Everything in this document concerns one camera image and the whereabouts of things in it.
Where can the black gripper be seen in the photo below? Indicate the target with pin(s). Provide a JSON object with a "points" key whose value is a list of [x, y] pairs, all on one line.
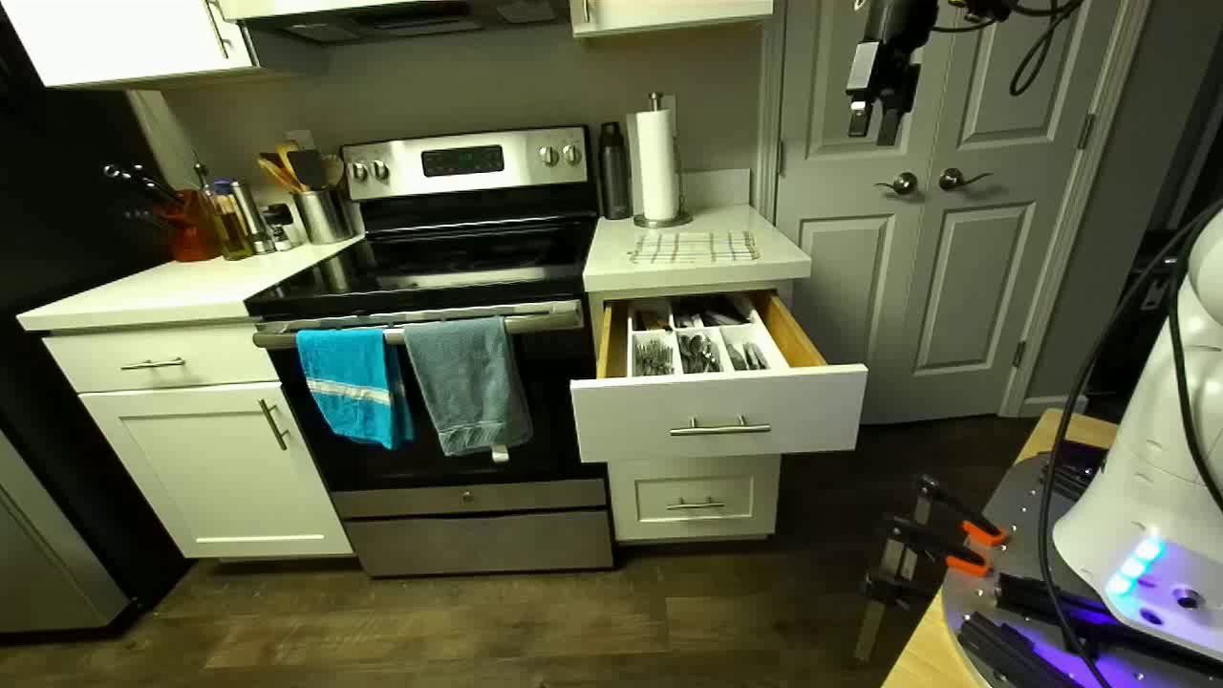
{"points": [[903, 39]]}

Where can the white drawer holding cutlery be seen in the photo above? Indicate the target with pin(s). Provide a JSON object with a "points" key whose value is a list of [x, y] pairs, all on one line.
{"points": [[720, 410]]}

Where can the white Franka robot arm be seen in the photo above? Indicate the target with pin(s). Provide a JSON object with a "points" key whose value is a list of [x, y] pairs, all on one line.
{"points": [[1147, 445]]}

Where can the white narrow drawer cabinet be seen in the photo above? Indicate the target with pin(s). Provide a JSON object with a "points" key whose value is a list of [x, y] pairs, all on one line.
{"points": [[692, 254]]}

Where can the small white cabinet drawer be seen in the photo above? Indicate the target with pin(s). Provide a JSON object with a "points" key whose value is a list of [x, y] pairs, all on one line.
{"points": [[692, 498]]}

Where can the wide white cabinet drawer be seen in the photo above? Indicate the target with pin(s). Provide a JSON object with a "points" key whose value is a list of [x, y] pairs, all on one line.
{"points": [[153, 356]]}

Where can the white panel door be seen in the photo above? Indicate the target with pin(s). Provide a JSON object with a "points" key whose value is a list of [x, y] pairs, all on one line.
{"points": [[847, 282], [1006, 254]]}

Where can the white paper towel roll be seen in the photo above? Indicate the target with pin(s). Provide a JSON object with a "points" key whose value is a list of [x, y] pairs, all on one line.
{"points": [[654, 160]]}

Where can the clear ridged counter mat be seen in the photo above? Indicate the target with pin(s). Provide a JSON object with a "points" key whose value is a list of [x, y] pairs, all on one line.
{"points": [[692, 247]]}

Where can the black water bottle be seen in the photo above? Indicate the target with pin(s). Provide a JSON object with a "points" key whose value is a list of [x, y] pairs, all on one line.
{"points": [[613, 174]]}

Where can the white cutlery organizer tray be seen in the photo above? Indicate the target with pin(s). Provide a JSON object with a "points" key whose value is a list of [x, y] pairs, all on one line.
{"points": [[703, 346]]}

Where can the black orange bar clamp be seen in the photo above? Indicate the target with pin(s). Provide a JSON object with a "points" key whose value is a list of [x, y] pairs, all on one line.
{"points": [[980, 533], [911, 568]]}

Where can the stainless steel electric stove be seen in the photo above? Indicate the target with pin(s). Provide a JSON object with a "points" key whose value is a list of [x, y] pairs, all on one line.
{"points": [[459, 254]]}

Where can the stainless range hood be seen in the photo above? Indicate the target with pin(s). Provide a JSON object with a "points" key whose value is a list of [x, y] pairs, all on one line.
{"points": [[397, 22]]}

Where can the grey teal hand towel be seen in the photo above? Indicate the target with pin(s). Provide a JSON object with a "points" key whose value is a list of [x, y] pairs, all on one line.
{"points": [[469, 383]]}

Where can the metal robot mounting plate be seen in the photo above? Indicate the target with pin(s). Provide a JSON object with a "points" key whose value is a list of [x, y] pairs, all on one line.
{"points": [[1018, 636]]}

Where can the white utensil crock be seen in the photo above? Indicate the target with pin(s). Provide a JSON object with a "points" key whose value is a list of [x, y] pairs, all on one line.
{"points": [[319, 215]]}

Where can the bright blue striped towel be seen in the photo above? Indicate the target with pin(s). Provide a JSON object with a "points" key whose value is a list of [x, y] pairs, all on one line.
{"points": [[350, 383]]}

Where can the glass oil bottle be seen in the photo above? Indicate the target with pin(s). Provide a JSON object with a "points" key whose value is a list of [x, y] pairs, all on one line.
{"points": [[230, 225]]}

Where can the red container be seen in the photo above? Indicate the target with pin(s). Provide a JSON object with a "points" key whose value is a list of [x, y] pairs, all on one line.
{"points": [[192, 230]]}

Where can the white wide base cabinet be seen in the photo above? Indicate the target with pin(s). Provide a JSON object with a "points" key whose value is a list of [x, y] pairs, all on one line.
{"points": [[167, 294]]}

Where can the white base cabinet door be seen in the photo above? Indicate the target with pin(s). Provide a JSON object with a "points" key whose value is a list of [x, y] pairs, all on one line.
{"points": [[206, 473]]}

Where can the black refrigerator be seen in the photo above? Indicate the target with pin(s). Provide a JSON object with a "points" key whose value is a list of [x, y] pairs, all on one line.
{"points": [[63, 192]]}

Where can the grey appliance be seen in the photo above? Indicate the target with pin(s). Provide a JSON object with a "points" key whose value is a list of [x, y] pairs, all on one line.
{"points": [[50, 549]]}

